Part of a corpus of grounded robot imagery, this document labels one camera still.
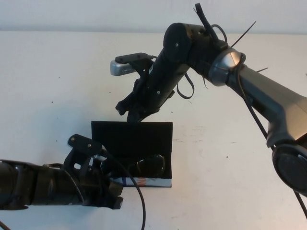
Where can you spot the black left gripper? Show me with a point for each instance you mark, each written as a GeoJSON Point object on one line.
{"type": "Point", "coordinates": [96, 191]}

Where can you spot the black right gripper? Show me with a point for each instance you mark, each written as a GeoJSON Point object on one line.
{"type": "Point", "coordinates": [158, 88]}

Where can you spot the black and grey right robot arm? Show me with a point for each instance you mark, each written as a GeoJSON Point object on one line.
{"type": "Point", "coordinates": [263, 95]}

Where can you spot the black left camera mount bracket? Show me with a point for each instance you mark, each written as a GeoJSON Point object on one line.
{"type": "Point", "coordinates": [75, 163]}

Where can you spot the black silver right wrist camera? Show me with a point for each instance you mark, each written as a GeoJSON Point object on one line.
{"type": "Point", "coordinates": [120, 68]}

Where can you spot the black framed glasses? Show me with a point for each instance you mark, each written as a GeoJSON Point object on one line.
{"type": "Point", "coordinates": [153, 165]}

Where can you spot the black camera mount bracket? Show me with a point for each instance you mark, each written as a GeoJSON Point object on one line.
{"type": "Point", "coordinates": [142, 68]}
{"type": "Point", "coordinates": [75, 163]}

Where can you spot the black right camera mount bracket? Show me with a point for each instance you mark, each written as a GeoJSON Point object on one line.
{"type": "Point", "coordinates": [142, 68]}

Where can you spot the black printed glasses case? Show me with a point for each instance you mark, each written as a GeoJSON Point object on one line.
{"type": "Point", "coordinates": [124, 139]}

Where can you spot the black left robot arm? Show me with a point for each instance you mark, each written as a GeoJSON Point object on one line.
{"type": "Point", "coordinates": [24, 182]}

